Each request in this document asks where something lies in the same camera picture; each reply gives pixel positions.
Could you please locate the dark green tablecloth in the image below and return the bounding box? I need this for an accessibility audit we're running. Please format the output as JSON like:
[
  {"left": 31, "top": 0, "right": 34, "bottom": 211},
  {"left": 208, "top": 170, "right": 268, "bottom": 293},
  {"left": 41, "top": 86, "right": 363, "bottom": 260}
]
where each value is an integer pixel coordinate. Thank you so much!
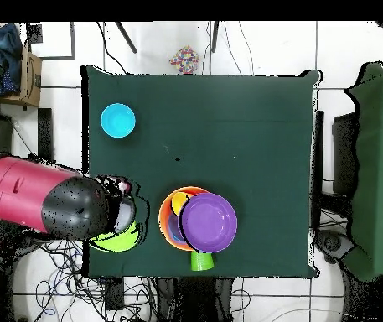
[{"left": 80, "top": 65, "right": 323, "bottom": 279}]

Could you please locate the brown cardboard box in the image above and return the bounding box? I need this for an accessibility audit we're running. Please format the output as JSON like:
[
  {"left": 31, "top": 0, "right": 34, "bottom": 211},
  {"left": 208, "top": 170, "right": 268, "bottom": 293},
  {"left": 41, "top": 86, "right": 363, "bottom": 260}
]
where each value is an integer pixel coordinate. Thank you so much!
[{"left": 0, "top": 41, "right": 44, "bottom": 109}]

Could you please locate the yellow-orange plastic cup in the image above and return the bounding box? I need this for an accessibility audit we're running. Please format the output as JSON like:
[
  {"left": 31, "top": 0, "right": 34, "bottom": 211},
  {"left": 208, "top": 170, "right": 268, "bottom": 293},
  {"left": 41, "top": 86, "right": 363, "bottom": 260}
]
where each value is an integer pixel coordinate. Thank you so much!
[{"left": 171, "top": 191, "right": 190, "bottom": 216}]

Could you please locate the green plastic bowl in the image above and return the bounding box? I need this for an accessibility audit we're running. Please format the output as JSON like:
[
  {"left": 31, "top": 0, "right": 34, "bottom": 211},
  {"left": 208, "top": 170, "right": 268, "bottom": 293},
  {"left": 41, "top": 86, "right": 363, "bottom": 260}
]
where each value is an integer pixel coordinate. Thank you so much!
[{"left": 88, "top": 197, "right": 145, "bottom": 253}]

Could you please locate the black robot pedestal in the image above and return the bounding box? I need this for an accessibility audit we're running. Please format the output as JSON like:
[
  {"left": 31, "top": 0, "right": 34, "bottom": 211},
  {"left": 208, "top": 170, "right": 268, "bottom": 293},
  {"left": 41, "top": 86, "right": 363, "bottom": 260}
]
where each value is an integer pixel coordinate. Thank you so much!
[{"left": 155, "top": 276, "right": 235, "bottom": 322}]

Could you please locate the black tripod leg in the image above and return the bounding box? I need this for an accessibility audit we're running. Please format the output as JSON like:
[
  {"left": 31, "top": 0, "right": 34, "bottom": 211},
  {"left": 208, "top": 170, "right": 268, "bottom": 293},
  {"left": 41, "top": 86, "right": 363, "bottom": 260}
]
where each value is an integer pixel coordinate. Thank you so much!
[
  {"left": 115, "top": 21, "right": 138, "bottom": 55},
  {"left": 210, "top": 21, "right": 220, "bottom": 54}
]

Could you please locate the large orange plastic bowl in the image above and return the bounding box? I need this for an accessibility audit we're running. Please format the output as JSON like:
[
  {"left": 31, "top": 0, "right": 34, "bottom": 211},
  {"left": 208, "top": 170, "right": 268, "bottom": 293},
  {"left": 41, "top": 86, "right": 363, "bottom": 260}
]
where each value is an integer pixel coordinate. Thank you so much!
[{"left": 158, "top": 186, "right": 212, "bottom": 252}]

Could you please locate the black bench frame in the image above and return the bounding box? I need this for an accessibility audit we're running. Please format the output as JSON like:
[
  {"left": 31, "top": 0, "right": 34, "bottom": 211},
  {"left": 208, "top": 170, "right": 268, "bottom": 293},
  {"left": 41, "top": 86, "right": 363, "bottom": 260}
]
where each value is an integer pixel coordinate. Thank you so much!
[{"left": 0, "top": 106, "right": 55, "bottom": 162}]

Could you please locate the small cyan plastic bowl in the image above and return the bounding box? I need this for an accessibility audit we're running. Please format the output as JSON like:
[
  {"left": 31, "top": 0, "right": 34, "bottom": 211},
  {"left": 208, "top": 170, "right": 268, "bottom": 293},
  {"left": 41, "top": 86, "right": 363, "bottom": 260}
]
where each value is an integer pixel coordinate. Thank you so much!
[{"left": 100, "top": 102, "right": 137, "bottom": 139}]

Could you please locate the colourful patterned box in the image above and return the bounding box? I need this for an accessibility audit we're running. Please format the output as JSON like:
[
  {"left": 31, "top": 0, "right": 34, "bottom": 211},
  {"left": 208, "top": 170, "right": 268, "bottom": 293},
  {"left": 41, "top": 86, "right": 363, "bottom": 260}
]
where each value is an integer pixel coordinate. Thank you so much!
[{"left": 168, "top": 45, "right": 201, "bottom": 75}]

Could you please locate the translucent blue ribbed bowl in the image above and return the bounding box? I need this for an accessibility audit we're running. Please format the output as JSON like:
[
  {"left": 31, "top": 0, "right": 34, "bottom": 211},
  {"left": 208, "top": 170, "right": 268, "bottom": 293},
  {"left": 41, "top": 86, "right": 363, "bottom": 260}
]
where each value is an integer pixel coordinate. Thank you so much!
[{"left": 167, "top": 212, "right": 185, "bottom": 244}]

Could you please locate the green plastic cup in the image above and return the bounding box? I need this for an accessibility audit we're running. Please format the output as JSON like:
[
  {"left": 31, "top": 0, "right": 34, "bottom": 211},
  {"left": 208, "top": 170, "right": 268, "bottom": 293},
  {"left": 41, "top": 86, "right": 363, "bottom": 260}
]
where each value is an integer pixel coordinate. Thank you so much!
[{"left": 190, "top": 251, "right": 215, "bottom": 272}]

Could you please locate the purple plastic bowl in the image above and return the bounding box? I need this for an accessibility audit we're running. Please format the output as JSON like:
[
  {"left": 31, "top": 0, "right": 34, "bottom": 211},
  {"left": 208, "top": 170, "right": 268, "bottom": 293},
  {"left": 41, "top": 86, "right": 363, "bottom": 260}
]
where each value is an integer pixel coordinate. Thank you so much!
[{"left": 179, "top": 192, "right": 238, "bottom": 254}]

